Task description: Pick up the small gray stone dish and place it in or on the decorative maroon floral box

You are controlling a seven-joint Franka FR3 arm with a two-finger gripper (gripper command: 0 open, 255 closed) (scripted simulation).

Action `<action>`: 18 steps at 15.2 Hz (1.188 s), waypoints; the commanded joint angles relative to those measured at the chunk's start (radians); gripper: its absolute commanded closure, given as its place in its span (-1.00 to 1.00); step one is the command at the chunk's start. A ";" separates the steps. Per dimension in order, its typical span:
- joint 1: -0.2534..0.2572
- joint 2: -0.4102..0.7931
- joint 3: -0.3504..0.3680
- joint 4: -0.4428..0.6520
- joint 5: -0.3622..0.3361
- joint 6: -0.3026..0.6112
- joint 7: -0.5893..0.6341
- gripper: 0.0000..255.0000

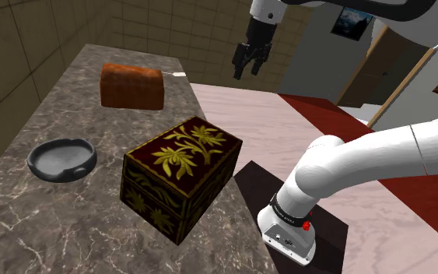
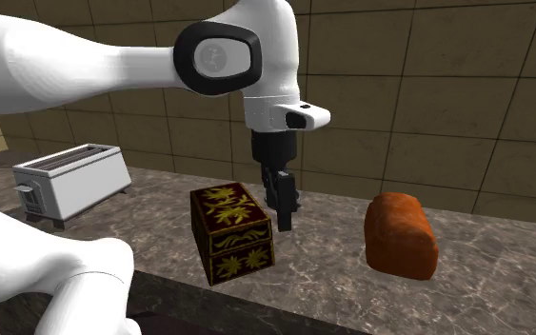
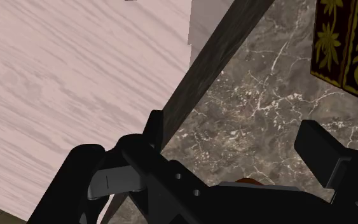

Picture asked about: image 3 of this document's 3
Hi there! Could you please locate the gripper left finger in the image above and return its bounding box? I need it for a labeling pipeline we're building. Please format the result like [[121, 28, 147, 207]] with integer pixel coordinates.
[[26, 109, 212, 224]]

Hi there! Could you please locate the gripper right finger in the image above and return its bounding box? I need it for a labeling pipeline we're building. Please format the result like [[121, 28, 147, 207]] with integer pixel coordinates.
[[294, 119, 358, 224]]

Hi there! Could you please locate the dark patterned robot stand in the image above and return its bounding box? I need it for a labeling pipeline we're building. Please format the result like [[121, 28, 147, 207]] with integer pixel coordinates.
[[310, 0, 358, 106]]

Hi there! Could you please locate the pale wood table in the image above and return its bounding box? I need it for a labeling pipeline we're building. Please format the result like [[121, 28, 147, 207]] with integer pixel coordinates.
[[0, 0, 276, 224]]

